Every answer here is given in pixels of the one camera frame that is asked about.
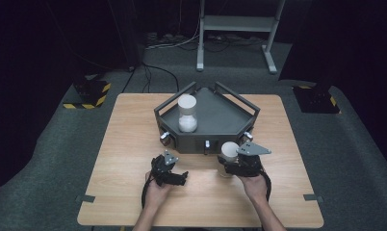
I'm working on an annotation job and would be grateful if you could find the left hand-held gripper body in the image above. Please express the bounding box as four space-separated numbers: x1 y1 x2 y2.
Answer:
150 149 180 188

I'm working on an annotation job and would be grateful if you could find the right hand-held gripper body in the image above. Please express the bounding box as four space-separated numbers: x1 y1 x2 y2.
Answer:
225 141 273 178

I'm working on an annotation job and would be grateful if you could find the glass jar with beige powder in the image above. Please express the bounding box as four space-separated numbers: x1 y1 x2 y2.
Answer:
217 141 241 179

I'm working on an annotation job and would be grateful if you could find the dark grey corner shelf rack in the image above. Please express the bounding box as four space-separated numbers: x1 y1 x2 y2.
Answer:
153 80 262 156

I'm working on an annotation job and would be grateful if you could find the glass jar with white powder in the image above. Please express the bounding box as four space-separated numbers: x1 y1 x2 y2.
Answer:
176 93 199 134

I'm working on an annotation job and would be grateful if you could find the person's left hand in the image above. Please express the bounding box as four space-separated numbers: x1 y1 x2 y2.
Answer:
143 170 174 210

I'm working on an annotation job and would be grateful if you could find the person's right hand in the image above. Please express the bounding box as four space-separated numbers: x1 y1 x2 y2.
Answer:
237 172 270 204

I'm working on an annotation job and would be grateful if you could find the grey tape strip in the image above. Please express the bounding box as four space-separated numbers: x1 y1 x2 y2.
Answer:
74 193 96 204
302 193 324 203

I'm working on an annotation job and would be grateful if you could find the black hazard-striped stand base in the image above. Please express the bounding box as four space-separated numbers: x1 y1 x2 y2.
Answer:
292 84 342 115
63 73 113 111

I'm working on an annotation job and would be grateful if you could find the white metal stand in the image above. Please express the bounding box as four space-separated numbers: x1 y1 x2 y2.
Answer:
195 0 286 75

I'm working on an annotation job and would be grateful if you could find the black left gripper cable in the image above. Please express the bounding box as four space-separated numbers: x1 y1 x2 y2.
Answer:
141 175 157 210

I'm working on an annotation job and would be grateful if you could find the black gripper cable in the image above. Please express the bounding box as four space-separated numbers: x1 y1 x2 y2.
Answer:
260 170 273 202
141 175 157 210

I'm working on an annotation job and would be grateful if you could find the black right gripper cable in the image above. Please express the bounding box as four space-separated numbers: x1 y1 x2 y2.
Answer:
260 170 273 202

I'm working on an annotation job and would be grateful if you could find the black floor cable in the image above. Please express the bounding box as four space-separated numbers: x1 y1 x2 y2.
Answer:
141 62 181 94

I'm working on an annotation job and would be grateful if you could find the white floor cable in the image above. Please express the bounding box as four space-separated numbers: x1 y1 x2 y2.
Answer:
145 17 201 51

